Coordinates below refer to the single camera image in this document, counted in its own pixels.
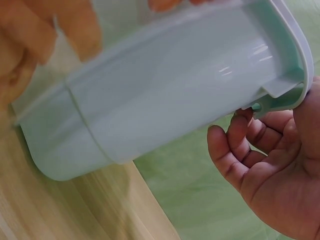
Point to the person's right hand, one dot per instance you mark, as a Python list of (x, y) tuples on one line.
[(280, 180)]

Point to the person's left hand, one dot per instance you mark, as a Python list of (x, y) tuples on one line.
[(30, 37)]

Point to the person's left fingers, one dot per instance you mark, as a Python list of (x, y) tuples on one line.
[(75, 27)]

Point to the mint green plastic container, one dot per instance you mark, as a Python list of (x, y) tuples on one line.
[(150, 100)]

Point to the white plastic container lid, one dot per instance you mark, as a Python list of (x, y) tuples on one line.
[(300, 37)]

